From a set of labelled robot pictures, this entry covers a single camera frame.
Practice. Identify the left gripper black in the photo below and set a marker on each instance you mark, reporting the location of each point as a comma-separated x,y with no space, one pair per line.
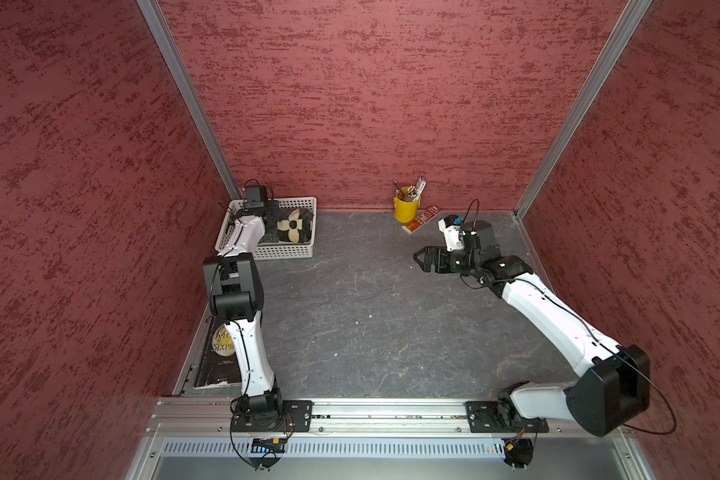
274,207

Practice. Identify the yellow pen cup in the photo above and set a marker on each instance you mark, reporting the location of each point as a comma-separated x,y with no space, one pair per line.
405,211

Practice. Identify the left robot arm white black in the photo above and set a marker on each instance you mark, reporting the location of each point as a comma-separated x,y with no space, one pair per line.
236,298

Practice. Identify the pens in cup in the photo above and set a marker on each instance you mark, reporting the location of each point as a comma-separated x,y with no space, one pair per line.
413,193

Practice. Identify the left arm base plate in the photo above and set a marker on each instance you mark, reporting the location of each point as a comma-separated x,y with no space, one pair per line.
296,417

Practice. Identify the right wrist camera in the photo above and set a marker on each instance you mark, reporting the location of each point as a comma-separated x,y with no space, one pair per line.
451,228

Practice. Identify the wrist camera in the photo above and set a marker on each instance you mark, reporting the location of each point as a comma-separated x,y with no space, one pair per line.
257,193
451,228

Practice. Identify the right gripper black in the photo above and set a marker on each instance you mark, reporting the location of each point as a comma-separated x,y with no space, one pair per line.
439,252

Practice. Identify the dark book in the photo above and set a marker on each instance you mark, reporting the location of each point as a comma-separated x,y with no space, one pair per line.
219,364

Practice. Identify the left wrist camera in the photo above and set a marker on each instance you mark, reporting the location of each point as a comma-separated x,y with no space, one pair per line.
257,193

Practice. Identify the aluminium front rail frame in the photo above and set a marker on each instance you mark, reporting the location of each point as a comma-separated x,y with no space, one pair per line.
355,428

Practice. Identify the white perforated plastic basket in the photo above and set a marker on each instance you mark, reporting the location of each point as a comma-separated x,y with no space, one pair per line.
246,234

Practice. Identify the corner aluminium post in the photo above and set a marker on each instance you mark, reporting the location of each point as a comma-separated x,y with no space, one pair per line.
168,48
622,32

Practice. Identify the right corner aluminium post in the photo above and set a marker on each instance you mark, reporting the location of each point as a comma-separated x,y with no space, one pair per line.
622,32

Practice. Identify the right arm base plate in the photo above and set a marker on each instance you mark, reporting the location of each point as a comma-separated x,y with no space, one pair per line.
500,417

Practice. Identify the red flat box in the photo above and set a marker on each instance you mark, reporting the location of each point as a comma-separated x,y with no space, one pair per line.
421,219

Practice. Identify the left corner aluminium post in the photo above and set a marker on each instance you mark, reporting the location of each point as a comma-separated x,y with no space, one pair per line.
168,48

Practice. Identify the black pillowcase with beige flowers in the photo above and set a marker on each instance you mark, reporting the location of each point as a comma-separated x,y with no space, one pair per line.
294,226

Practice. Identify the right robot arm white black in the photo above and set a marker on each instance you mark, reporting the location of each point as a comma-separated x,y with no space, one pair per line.
613,382

